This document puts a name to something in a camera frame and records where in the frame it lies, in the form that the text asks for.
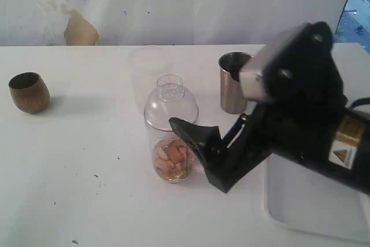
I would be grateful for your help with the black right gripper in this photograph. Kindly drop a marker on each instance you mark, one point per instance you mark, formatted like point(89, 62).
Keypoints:
point(307, 92)

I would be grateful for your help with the clear dome shaker lid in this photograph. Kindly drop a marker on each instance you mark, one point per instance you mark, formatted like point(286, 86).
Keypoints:
point(169, 99)

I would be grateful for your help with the clear plastic tray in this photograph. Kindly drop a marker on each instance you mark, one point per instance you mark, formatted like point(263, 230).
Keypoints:
point(300, 199)

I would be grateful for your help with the brown wooden cup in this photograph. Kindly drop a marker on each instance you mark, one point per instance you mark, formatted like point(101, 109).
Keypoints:
point(29, 92)

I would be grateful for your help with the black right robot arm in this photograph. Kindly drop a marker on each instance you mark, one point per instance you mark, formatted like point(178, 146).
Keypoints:
point(344, 157)

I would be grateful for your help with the stainless steel cup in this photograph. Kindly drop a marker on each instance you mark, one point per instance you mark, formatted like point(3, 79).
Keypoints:
point(232, 100)

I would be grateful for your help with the dark window frame post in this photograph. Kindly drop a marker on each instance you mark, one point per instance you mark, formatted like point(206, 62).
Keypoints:
point(345, 4)

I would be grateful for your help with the frosted plastic cup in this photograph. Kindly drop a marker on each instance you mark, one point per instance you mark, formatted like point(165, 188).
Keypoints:
point(147, 64)

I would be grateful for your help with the clear measuring shaker cup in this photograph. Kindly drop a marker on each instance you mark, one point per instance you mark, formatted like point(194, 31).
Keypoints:
point(154, 136)

